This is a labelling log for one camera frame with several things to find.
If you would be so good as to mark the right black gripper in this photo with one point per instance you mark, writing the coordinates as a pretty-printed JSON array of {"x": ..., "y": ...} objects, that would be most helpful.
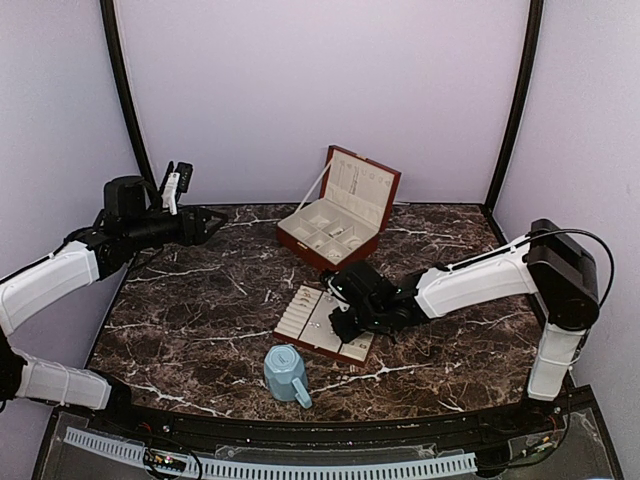
[{"x": 344, "y": 331}]

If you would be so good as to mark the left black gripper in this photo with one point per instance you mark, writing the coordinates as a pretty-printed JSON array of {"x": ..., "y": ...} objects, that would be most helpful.
[{"x": 200, "y": 216}]

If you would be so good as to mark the red jewelry tray insert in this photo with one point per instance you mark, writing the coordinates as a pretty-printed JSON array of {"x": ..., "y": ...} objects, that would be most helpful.
[{"x": 305, "y": 323}]

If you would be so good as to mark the red wooden jewelry box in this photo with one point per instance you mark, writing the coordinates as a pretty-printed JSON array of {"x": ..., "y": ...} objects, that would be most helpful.
[{"x": 344, "y": 224}]

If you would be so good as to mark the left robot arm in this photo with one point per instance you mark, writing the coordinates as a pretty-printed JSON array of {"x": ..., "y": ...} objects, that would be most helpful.
[{"x": 136, "y": 216}]

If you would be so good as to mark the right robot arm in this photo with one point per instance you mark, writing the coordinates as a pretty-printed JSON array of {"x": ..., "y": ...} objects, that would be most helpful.
[{"x": 546, "y": 262}]

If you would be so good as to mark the light blue mug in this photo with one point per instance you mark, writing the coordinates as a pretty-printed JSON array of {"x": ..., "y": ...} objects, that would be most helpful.
[{"x": 285, "y": 375}]

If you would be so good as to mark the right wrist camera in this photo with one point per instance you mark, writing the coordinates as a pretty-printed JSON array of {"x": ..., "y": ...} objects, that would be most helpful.
[{"x": 326, "y": 278}]

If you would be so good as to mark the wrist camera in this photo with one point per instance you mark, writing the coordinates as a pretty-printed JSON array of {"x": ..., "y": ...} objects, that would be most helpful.
[
  {"x": 326, "y": 278},
  {"x": 175, "y": 182}
]

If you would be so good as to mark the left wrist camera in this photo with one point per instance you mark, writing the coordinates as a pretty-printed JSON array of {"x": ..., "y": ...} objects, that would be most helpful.
[{"x": 175, "y": 182}]

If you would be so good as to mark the white slotted cable duct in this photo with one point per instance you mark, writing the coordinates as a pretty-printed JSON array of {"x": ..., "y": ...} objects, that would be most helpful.
[{"x": 261, "y": 463}]

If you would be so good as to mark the black front rail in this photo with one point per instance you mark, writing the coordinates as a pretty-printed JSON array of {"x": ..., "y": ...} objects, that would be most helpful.
[{"x": 483, "y": 428}]

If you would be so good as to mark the left black frame post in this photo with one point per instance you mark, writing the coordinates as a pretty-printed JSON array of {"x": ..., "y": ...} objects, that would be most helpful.
[{"x": 117, "y": 61}]

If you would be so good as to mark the black frame post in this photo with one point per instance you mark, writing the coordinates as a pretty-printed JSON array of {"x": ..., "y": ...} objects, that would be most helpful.
[
  {"x": 117, "y": 61},
  {"x": 534, "y": 20}
]

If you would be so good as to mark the right black frame post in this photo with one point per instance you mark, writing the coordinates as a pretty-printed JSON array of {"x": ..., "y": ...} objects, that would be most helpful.
[{"x": 534, "y": 20}]

